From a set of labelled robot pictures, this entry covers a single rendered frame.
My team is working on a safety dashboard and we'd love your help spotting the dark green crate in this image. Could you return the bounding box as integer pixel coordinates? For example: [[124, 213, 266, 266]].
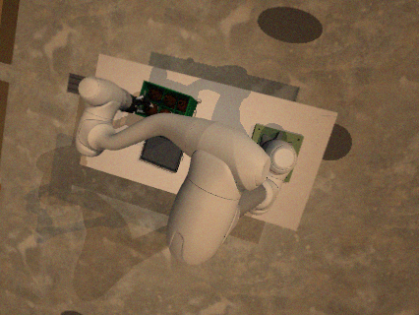
[[135, 80, 197, 118]]

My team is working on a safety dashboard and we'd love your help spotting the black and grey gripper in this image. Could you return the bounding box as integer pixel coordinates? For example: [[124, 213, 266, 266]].
[[120, 94, 153, 113]]

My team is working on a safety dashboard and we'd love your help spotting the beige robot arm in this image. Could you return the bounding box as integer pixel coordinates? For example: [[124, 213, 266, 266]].
[[75, 77, 297, 266]]

